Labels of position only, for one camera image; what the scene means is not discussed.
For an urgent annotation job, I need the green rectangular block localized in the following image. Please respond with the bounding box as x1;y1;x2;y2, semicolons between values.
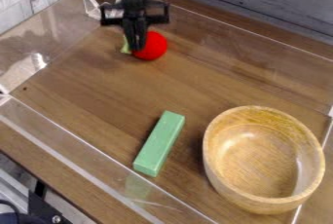
132;111;184;177

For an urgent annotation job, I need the black cable and equipment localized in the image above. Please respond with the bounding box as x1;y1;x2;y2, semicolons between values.
0;198;73;224

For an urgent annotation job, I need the clear acrylic corner bracket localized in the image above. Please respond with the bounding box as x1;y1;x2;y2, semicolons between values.
80;0;124;21

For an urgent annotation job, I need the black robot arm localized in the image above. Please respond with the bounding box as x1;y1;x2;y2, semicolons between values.
99;0;168;51

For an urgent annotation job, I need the clear acrylic barrier wall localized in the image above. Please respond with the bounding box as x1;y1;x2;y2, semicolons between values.
0;0;333;224

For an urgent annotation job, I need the wooden bowl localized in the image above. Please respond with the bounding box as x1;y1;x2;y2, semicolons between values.
202;105;325;214

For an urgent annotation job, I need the red plush tomato toy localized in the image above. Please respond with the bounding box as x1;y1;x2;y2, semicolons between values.
120;31;167;60

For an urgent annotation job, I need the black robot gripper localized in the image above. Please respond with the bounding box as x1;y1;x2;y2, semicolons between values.
99;0;170;51

